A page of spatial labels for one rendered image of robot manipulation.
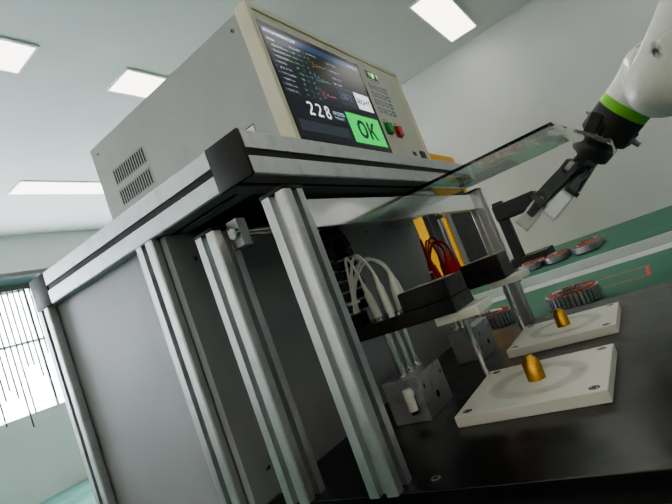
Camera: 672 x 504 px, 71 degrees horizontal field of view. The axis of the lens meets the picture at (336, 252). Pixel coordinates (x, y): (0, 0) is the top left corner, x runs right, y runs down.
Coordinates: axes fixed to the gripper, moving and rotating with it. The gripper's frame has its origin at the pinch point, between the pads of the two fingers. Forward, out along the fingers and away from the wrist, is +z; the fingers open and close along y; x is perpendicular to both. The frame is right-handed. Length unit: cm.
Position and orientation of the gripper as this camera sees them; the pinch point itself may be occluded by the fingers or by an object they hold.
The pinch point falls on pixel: (538, 217)
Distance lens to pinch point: 113.5
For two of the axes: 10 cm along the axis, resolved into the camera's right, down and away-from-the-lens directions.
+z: -3.4, 7.2, 6.1
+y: 7.2, -2.2, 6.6
